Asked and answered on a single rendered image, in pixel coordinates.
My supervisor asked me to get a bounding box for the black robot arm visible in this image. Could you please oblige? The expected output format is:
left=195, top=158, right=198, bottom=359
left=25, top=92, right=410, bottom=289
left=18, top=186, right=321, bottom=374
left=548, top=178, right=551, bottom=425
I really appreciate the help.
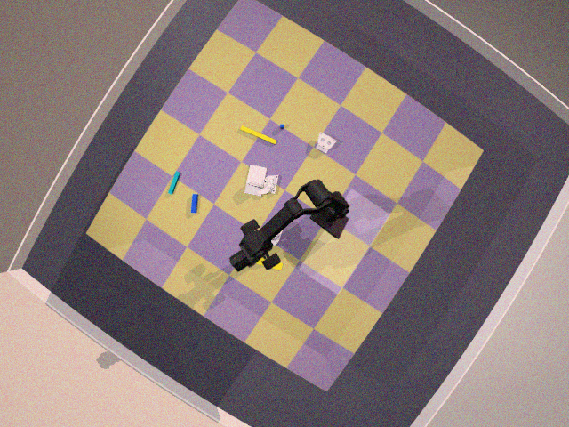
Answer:
left=229, top=180, right=349, bottom=272

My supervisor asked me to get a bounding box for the blue rectangular block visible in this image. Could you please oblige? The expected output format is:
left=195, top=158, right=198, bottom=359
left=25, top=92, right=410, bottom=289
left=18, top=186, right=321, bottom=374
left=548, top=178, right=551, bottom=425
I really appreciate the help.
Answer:
left=191, top=194, right=198, bottom=213

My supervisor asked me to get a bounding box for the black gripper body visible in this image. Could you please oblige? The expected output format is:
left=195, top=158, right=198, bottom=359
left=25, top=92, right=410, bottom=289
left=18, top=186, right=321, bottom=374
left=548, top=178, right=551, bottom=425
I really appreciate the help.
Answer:
left=240, top=219, right=281, bottom=270

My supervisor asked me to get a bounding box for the teal rectangular block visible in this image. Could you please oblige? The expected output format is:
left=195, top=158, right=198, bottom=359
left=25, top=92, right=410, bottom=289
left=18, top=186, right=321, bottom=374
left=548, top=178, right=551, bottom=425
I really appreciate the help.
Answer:
left=168, top=171, right=181, bottom=195

